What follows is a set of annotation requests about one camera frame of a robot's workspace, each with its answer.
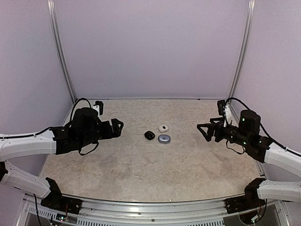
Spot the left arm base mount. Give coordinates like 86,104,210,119
41,178,82,215

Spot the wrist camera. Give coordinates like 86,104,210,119
217,100,233,127
92,100,103,116

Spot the aluminium frame post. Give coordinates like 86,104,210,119
228,0,256,97
47,0,76,104

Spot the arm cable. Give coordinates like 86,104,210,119
225,97,250,113
71,98,92,118

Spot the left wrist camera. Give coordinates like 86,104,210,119
92,100,103,116

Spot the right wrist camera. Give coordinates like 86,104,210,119
217,100,233,127

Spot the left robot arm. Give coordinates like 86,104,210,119
0,107,124,210

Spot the right aluminium frame post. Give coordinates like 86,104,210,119
228,0,256,97

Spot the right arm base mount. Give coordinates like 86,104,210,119
224,178,266,214

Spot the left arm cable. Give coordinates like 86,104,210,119
71,98,92,118

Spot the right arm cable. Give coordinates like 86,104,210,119
225,97,250,113

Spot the white earbud charging case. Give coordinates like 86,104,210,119
158,125,169,133

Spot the black earbud charging case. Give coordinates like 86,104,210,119
144,131,155,140

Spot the front aluminium rail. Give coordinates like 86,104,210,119
14,194,291,226

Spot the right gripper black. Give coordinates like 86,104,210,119
198,116,250,147

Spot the left aluminium frame post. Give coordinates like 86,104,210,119
47,0,76,104

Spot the blue-grey earbud case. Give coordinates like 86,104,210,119
158,134,171,144

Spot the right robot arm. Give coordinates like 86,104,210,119
197,110,301,209

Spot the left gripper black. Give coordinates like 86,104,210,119
79,118,123,147

